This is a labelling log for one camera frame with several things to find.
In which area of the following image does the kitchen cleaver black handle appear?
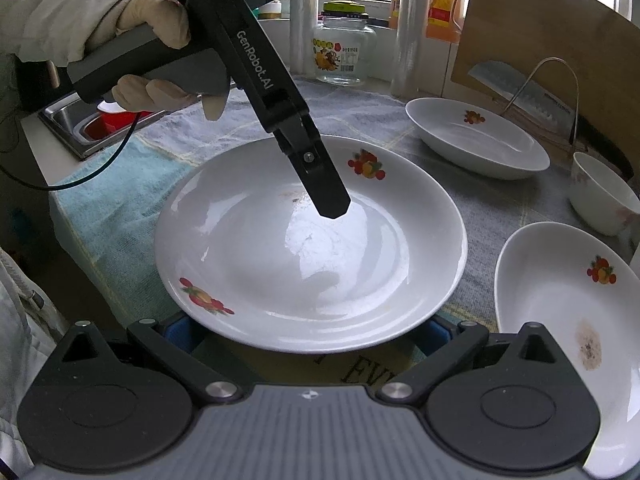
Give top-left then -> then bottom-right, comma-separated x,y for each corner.
466,58 -> 636,181

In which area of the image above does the glass jar green lid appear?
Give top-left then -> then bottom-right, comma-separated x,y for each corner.
311,0 -> 376,87

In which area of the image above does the bamboo cutting board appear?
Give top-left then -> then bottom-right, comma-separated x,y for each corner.
451,0 -> 640,165

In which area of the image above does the orange oil bottle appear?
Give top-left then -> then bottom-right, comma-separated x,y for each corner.
388,0 -> 471,44

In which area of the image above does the black cable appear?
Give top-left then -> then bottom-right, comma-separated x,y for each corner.
0,109 -> 141,192

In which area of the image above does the plastic wrap roll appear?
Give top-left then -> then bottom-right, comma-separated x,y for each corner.
290,0 -> 318,77
390,0 -> 430,99

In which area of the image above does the grey checked towel mat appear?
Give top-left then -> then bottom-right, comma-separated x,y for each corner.
51,80 -> 578,325

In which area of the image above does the plastic wrap roll left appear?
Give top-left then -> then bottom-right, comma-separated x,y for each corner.
290,0 -> 318,77

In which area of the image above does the stained white fruit plate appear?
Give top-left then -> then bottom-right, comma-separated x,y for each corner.
494,222 -> 639,479

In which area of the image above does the plastic wrap roll right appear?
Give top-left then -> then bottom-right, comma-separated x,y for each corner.
390,0 -> 430,99

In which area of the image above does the white floral bowl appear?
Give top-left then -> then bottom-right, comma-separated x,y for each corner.
568,152 -> 640,236

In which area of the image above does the metal wire rack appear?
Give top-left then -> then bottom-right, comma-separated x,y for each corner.
475,56 -> 579,146

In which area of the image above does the red basin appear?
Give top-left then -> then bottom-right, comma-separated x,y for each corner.
81,101 -> 136,141

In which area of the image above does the left forearm white sleeve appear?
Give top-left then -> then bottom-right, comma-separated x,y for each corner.
1,0 -> 132,66

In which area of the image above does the steel sink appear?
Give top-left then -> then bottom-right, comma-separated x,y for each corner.
37,91 -> 172,162

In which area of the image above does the left gloved hand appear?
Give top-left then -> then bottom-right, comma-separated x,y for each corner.
87,0 -> 229,120

